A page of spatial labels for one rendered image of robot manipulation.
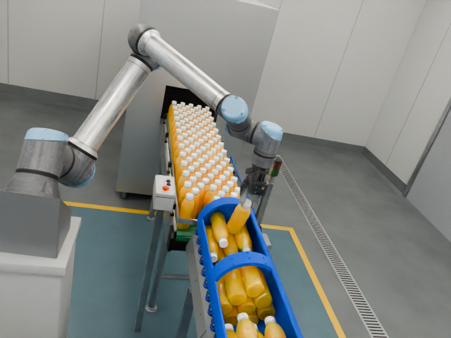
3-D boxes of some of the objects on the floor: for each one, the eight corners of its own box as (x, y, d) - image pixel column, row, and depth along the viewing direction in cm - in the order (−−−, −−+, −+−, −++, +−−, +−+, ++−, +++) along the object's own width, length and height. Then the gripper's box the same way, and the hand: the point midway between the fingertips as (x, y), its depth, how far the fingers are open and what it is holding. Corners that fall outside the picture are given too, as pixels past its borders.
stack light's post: (225, 313, 288) (268, 184, 241) (225, 309, 292) (266, 180, 245) (231, 314, 289) (274, 184, 242) (230, 309, 293) (272, 181, 246)
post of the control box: (133, 331, 256) (158, 201, 214) (134, 326, 260) (158, 198, 217) (140, 331, 257) (166, 202, 215) (140, 326, 261) (165, 198, 218)
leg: (168, 371, 237) (188, 293, 210) (168, 362, 242) (187, 286, 215) (178, 371, 239) (198, 294, 212) (177, 362, 244) (197, 286, 217)
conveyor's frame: (144, 351, 246) (169, 234, 207) (146, 205, 388) (161, 120, 350) (219, 351, 258) (256, 241, 219) (194, 210, 400) (214, 129, 362)
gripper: (250, 168, 153) (236, 214, 162) (278, 172, 156) (262, 216, 165) (245, 158, 160) (232, 202, 169) (272, 162, 163) (258, 205, 172)
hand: (247, 203), depth 169 cm, fingers closed on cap, 4 cm apart
